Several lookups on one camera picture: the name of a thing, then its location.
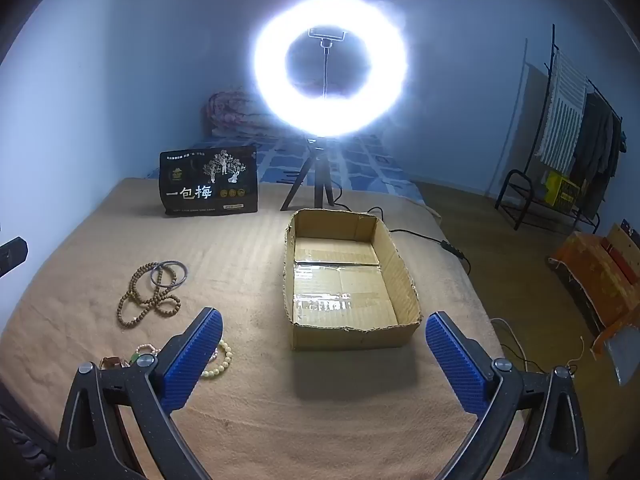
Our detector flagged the black clothes rack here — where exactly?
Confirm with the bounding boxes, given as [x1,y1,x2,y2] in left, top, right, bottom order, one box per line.
[495,24,626,233]

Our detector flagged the person's striped clothing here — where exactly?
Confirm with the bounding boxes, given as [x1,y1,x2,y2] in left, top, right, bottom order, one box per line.
[0,380,58,480]

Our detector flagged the striped towel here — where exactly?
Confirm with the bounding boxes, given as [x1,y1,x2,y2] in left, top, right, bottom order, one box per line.
[535,50,590,173]

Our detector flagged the black tripod stand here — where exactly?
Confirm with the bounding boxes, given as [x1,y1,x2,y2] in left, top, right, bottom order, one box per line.
[280,136,346,211]

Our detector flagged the grey sheet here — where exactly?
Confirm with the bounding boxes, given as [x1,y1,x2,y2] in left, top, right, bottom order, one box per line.
[602,321,640,387]

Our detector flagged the folded patterned quilt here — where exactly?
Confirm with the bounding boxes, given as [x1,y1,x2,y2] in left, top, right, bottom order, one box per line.
[200,91,281,138]

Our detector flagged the pale yellow bead bracelet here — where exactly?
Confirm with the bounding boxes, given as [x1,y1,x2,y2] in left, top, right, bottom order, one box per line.
[200,340,234,380]

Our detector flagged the tan blanket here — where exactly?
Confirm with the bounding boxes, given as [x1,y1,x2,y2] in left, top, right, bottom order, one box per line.
[0,177,506,480]

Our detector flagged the yellow box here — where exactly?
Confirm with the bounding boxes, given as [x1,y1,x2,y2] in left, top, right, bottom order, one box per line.
[544,170,581,207]

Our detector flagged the grey metal bangle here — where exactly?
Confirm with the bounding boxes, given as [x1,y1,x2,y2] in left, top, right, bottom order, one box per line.
[150,260,190,288]

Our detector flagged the white ring light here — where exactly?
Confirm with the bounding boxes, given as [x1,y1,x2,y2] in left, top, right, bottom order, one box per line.
[252,0,408,138]

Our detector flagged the white cable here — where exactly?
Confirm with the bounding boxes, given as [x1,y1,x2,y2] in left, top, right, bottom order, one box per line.
[490,317,586,376]

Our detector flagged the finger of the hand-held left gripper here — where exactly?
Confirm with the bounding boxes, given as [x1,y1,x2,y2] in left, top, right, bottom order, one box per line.
[0,236,28,277]

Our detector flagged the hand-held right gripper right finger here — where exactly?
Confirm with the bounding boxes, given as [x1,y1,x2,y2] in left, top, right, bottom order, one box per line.
[425,311,588,480]

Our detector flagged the black snack bag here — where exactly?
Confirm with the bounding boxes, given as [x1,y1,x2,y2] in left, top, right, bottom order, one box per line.
[159,146,259,217]

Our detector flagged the orange cloth covered box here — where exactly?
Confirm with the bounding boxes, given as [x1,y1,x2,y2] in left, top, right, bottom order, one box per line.
[547,222,640,356]

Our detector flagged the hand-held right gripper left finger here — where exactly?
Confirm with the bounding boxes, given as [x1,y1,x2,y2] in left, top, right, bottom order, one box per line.
[56,306,223,480]

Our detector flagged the black power cable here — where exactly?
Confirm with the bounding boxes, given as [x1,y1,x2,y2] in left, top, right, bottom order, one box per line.
[330,190,473,276]

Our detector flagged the cardboard box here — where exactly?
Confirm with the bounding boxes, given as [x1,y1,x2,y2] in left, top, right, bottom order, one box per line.
[282,207,422,352]

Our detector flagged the brown wooden bead necklace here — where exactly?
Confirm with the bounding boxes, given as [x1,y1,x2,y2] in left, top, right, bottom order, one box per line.
[117,261,182,330]

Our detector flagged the dark hanging clothes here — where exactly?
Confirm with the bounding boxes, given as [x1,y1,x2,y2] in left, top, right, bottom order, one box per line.
[570,92,623,218]

